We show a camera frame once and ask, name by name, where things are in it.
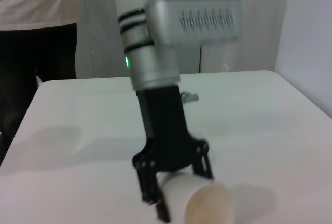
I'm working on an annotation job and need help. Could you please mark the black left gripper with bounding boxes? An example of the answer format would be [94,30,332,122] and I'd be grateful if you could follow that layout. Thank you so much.
[132,83,215,222]

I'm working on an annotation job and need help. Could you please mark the white paper cup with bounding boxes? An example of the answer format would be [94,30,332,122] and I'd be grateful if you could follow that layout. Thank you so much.
[155,171,236,224]

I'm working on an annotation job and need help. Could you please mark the silver vented wrist box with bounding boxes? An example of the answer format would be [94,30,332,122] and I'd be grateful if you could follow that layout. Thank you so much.
[144,0,243,46]

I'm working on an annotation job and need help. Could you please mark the person in white shirt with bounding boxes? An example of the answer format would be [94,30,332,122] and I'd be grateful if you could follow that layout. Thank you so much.
[0,0,90,167]

